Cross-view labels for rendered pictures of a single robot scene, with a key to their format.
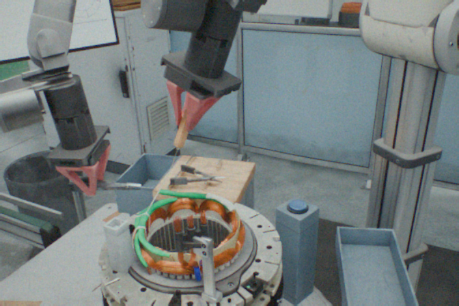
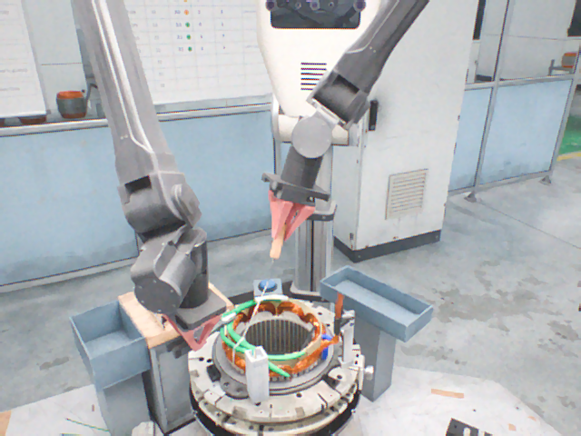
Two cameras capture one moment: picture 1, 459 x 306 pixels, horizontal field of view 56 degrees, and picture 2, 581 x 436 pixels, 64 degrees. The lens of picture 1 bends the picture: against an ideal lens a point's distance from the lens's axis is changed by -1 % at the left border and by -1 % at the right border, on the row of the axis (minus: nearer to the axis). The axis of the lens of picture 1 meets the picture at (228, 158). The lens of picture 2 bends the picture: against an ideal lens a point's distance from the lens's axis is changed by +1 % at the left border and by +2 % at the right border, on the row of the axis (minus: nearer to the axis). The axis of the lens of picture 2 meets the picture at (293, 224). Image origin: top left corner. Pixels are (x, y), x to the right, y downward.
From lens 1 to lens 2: 0.64 m
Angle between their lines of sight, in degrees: 48
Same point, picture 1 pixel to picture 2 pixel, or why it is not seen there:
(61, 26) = (179, 178)
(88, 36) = not seen: outside the picture
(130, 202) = (113, 370)
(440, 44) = (354, 128)
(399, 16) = not seen: hidden behind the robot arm
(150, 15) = (312, 147)
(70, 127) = (203, 280)
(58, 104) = (200, 259)
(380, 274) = (365, 296)
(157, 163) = (89, 320)
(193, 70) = (306, 185)
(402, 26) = not seen: hidden behind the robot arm
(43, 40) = (185, 196)
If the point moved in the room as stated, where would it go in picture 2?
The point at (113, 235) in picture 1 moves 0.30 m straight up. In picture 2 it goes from (261, 365) to (255, 185)
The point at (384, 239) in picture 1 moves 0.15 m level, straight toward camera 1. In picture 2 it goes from (344, 275) to (381, 304)
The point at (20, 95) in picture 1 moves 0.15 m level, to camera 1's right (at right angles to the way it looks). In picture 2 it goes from (180, 263) to (258, 221)
